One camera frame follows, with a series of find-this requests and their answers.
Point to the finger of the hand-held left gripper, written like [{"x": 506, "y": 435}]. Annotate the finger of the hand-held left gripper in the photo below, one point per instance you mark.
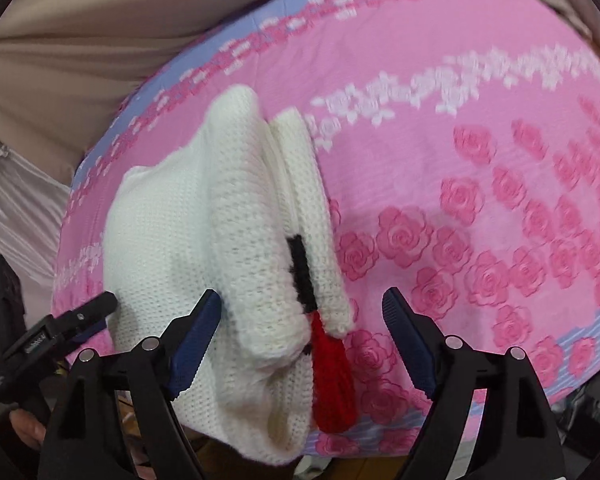
[
  {"x": 91, "y": 329},
  {"x": 95, "y": 306}
]

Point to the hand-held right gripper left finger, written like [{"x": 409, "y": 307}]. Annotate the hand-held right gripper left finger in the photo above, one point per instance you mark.
[{"x": 195, "y": 347}]

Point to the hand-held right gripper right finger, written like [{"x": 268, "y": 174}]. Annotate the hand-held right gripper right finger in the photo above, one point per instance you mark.
[{"x": 410, "y": 345}]

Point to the white red black knit sweater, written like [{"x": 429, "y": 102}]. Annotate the white red black knit sweater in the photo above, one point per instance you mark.
[{"x": 240, "y": 220}]

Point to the person's left hand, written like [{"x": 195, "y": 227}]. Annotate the person's left hand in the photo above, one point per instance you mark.
[{"x": 27, "y": 430}]

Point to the black object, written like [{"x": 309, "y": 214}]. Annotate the black object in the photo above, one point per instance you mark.
[{"x": 2, "y": 300}]

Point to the white pleated curtain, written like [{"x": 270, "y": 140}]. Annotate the white pleated curtain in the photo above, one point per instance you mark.
[{"x": 20, "y": 210}]

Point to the pink floral bed sheet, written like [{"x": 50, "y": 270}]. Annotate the pink floral bed sheet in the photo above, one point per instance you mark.
[{"x": 455, "y": 160}]

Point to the beige backdrop cloth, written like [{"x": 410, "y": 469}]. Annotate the beige backdrop cloth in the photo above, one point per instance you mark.
[{"x": 105, "y": 50}]

